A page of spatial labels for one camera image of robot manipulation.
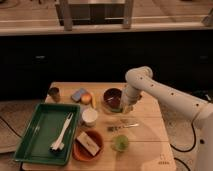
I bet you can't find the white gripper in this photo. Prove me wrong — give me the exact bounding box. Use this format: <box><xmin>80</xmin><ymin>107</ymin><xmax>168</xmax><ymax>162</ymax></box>
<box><xmin>120</xmin><ymin>85</ymin><xmax>141</xmax><ymax>113</ymax></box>

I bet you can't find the green pepper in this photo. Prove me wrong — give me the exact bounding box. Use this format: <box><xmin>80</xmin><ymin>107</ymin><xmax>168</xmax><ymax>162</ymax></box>
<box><xmin>111</xmin><ymin>108</ymin><xmax>122</xmax><ymax>113</ymax></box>

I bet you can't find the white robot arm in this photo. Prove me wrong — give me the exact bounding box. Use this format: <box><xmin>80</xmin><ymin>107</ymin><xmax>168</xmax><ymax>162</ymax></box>
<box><xmin>120</xmin><ymin>66</ymin><xmax>213</xmax><ymax>171</ymax></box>

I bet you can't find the white paper cup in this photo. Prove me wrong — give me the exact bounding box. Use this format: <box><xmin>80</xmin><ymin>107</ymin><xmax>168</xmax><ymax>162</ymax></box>
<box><xmin>82</xmin><ymin>108</ymin><xmax>98</xmax><ymax>127</ymax></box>

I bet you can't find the green plastic cup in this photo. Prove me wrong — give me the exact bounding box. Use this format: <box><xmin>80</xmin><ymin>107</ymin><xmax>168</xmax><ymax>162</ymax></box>
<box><xmin>112</xmin><ymin>135</ymin><xmax>129</xmax><ymax>152</ymax></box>

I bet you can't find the brown small cup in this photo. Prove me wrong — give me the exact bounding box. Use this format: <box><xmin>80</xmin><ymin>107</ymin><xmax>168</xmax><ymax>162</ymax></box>
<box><xmin>48</xmin><ymin>87</ymin><xmax>60</xmax><ymax>103</ymax></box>

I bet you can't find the dark brown bowl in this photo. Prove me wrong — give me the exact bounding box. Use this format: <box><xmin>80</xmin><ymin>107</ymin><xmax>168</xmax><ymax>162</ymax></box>
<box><xmin>103</xmin><ymin>88</ymin><xmax>122</xmax><ymax>112</ymax></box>

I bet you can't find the metal fork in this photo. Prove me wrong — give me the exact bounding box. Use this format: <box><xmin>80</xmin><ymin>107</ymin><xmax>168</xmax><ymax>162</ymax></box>
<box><xmin>107</xmin><ymin>123</ymin><xmax>139</xmax><ymax>132</ymax></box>

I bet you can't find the orange peach fruit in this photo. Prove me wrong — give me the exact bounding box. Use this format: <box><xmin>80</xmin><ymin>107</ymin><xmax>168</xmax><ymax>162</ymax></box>
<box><xmin>81</xmin><ymin>93</ymin><xmax>92</xmax><ymax>105</ymax></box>

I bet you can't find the blue sponge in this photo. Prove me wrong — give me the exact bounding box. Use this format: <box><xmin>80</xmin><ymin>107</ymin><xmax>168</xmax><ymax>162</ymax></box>
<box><xmin>71</xmin><ymin>88</ymin><xmax>86</xmax><ymax>102</ymax></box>

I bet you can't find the wooden block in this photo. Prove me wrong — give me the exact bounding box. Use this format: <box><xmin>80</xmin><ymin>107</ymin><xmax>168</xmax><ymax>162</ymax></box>
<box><xmin>77</xmin><ymin>132</ymin><xmax>100</xmax><ymax>156</ymax></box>

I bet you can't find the orange bowl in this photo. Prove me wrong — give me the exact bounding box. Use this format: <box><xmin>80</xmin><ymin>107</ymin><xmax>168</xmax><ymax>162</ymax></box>
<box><xmin>72</xmin><ymin>130</ymin><xmax>104</xmax><ymax>162</ymax></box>

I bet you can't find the green plastic tray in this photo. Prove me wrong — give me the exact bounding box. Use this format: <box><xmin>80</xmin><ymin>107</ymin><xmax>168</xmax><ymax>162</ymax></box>
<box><xmin>14</xmin><ymin>103</ymin><xmax>80</xmax><ymax>166</ymax></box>

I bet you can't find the wooden stool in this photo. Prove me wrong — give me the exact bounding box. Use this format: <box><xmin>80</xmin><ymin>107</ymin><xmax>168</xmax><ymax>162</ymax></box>
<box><xmin>55</xmin><ymin>0</ymin><xmax>134</xmax><ymax>31</ymax></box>

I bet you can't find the black cable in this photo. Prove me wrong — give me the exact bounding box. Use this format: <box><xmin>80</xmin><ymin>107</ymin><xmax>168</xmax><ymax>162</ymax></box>
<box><xmin>169</xmin><ymin>121</ymin><xmax>198</xmax><ymax>153</ymax></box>

